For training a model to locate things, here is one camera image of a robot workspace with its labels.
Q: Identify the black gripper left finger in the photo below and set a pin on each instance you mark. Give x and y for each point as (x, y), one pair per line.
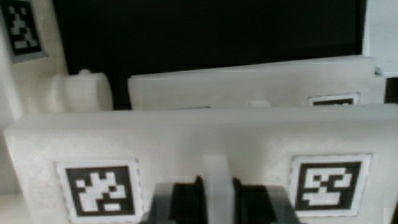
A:
(178, 204)

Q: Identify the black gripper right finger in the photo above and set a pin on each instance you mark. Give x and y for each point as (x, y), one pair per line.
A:
(261, 205)

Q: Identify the white cabinet door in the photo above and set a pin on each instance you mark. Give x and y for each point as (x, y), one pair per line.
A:
(279, 84)
(93, 157)

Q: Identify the white cabinet body box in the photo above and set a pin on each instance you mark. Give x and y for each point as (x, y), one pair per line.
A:
(39, 89)

